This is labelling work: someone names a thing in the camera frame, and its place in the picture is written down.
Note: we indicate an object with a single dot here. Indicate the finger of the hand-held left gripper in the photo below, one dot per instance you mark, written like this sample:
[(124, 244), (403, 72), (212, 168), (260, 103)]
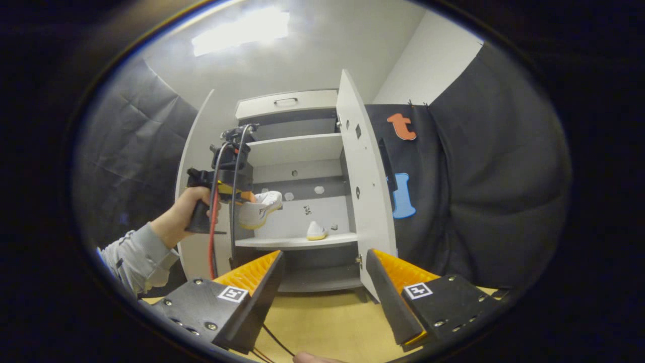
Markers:
[(246, 196)]

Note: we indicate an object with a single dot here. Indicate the ceiling light panel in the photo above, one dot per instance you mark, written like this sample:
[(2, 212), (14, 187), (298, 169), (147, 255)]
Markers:
[(237, 30)]

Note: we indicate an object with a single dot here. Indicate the white shoe cabinet door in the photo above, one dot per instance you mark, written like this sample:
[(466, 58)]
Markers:
[(199, 146), (363, 176)]

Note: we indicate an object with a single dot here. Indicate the white sneaker shoe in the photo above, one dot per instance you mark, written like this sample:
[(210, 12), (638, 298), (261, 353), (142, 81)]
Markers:
[(316, 232), (259, 209)]

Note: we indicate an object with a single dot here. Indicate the black backdrop cloth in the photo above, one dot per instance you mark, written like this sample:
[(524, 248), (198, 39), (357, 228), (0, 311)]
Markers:
[(478, 176), (126, 151)]

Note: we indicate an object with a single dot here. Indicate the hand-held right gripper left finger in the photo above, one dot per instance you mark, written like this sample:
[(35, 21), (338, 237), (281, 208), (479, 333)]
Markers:
[(262, 307)]

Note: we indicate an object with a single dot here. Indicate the white cabinet drawer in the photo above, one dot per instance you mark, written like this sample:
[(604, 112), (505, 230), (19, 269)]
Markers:
[(312, 103)]

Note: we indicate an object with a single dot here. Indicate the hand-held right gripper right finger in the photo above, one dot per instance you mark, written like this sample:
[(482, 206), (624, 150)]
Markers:
[(390, 302)]

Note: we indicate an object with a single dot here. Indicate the white grey shoe cabinet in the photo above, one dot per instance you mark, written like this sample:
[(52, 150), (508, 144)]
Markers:
[(297, 242)]

